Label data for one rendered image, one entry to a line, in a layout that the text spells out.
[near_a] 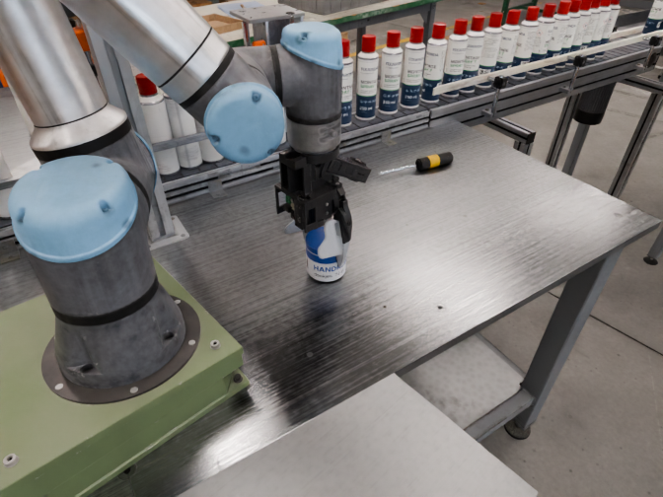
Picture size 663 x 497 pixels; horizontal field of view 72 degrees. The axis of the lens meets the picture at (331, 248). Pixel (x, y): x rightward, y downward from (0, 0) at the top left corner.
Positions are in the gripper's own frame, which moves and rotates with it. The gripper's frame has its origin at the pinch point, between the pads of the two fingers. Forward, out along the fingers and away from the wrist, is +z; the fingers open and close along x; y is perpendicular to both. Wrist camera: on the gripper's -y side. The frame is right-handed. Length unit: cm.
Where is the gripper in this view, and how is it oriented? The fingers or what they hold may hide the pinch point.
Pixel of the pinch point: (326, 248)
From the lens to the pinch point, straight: 78.8
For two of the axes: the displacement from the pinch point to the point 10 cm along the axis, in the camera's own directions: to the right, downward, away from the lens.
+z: 0.0, 7.8, 6.2
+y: -7.4, 4.2, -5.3
